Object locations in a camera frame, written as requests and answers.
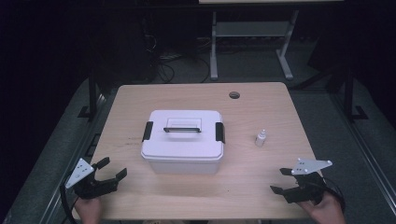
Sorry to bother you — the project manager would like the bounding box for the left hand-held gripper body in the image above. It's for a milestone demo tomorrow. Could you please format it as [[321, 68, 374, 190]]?
[[64, 157, 110, 200]]

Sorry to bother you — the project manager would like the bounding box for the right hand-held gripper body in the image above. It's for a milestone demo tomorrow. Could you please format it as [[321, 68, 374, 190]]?
[[284, 157, 333, 205]]

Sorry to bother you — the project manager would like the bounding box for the small white dropper bottle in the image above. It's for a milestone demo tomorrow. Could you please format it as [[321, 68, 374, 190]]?
[[254, 129, 267, 148]]

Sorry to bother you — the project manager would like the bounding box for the white plastic storage box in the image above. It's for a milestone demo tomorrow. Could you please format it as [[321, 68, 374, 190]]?
[[141, 152, 225, 175]]

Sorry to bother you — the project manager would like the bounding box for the white lid with black handle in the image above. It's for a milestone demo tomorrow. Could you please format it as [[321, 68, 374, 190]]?
[[140, 109, 226, 161]]

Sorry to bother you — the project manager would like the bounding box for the person's left hand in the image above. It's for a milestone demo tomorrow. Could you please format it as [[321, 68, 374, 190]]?
[[74, 195, 103, 224]]

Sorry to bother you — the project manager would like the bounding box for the person's right hand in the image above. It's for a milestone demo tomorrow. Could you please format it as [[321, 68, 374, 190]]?
[[298, 189, 347, 224]]

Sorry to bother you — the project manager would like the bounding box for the black metal stand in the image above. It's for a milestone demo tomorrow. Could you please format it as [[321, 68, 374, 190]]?
[[78, 71, 101, 120], [344, 68, 369, 122]]

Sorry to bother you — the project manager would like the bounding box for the grey metal-framed table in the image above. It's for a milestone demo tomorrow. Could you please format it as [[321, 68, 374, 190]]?
[[198, 0, 345, 81]]

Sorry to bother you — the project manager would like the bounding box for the left hand-held gripper black cable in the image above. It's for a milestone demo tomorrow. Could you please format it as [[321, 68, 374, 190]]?
[[59, 182, 78, 224]]

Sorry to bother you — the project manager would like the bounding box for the hand-held gripper black cable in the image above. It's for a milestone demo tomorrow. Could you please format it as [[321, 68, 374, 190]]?
[[59, 182, 78, 224], [322, 176, 347, 213]]

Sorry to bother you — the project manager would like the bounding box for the right hand-held gripper black cable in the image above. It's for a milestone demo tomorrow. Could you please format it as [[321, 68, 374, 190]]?
[[322, 176, 347, 213]]

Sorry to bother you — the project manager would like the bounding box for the aluminium floor rail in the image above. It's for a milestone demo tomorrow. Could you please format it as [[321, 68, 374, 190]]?
[[330, 91, 396, 203], [38, 90, 118, 224]]

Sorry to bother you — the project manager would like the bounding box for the tangle of floor cables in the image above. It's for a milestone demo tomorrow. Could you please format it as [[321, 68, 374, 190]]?
[[143, 18, 213, 84]]

